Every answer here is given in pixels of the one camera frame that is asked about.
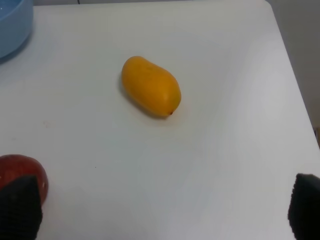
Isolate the red pomegranate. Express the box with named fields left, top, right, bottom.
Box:
left=0, top=154, right=49, bottom=205

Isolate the yellow mango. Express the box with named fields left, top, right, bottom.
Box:
left=121, top=56, right=182, bottom=118

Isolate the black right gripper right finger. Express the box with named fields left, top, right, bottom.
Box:
left=287, top=173, right=320, bottom=240

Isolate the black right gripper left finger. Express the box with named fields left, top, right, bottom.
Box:
left=0, top=175, right=43, bottom=240

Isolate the light blue bowl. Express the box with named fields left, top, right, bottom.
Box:
left=0, top=0, right=34, bottom=58

